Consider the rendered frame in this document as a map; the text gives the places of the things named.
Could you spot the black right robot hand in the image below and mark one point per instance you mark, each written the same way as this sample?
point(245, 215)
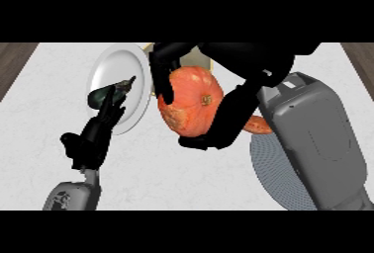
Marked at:
point(254, 62)

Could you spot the white plate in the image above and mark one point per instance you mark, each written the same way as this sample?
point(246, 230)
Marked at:
point(119, 66)

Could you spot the grey round placemat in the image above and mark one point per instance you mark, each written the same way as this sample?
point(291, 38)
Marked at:
point(276, 174)

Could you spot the cream bowl with yellow rim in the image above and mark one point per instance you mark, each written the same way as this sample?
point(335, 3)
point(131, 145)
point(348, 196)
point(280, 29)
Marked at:
point(198, 59)

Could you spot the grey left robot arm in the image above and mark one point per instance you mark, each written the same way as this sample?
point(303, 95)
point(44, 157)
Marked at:
point(73, 196)

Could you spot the orange sweet potato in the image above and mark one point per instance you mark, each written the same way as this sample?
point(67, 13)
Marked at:
point(258, 126)

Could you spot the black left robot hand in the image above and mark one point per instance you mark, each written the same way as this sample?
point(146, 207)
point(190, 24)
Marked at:
point(91, 145)

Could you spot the dark green eggplant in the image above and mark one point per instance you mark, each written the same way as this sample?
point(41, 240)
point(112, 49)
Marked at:
point(100, 94)

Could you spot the orange squash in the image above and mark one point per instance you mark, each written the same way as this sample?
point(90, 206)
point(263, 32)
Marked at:
point(193, 102)

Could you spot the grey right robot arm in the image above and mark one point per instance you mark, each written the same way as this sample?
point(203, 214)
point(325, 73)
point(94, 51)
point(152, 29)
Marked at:
point(317, 138)

